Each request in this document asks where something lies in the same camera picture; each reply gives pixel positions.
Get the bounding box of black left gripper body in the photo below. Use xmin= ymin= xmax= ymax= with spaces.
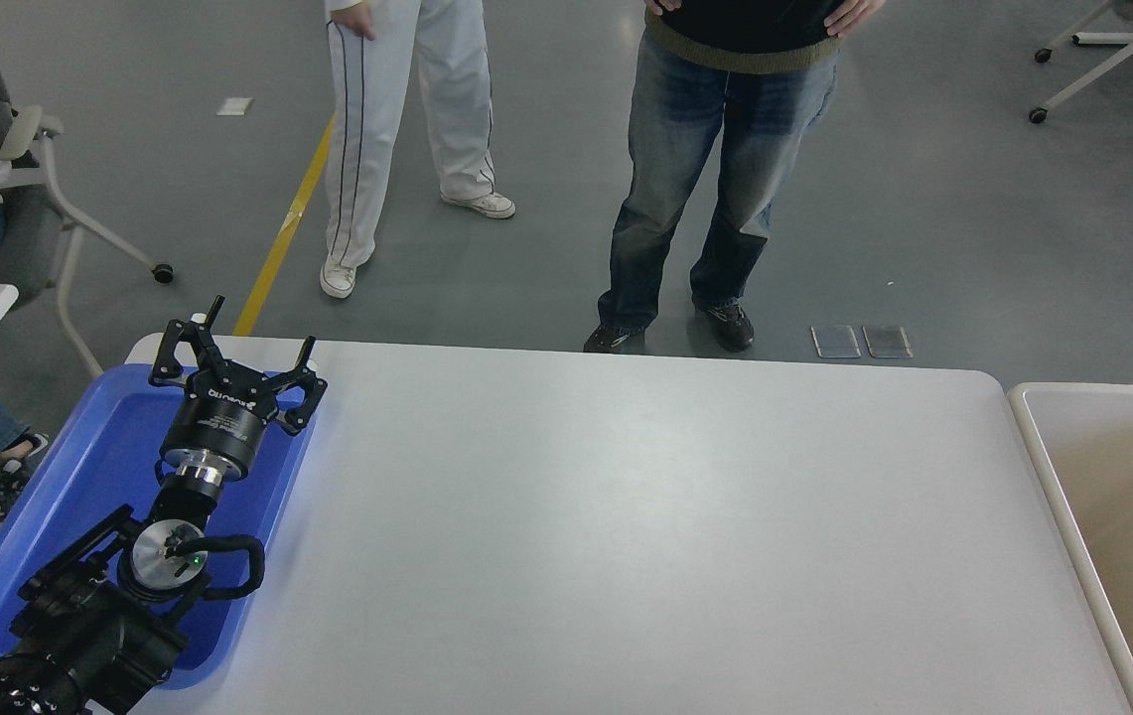
xmin=161 ymin=363 xmax=280 ymax=469

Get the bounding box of metal floor plate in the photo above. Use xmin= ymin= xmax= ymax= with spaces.
xmin=811 ymin=325 xmax=863 ymax=359
xmin=864 ymin=325 xmax=915 ymax=359

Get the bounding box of person's hand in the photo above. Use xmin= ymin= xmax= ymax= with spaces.
xmin=328 ymin=0 xmax=378 ymax=42

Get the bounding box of person's left hand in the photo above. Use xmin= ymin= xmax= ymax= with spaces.
xmin=822 ymin=0 xmax=887 ymax=39

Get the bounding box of white wheeled chair base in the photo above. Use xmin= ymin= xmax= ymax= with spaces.
xmin=1028 ymin=0 xmax=1133 ymax=125

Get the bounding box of standing person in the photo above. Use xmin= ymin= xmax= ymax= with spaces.
xmin=320 ymin=0 xmax=517 ymax=300
xmin=583 ymin=0 xmax=887 ymax=356

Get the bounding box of grey office chair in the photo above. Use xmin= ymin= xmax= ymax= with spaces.
xmin=0 ymin=0 xmax=177 ymax=378

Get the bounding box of blue plastic tray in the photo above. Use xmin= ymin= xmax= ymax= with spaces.
xmin=0 ymin=360 xmax=319 ymax=691

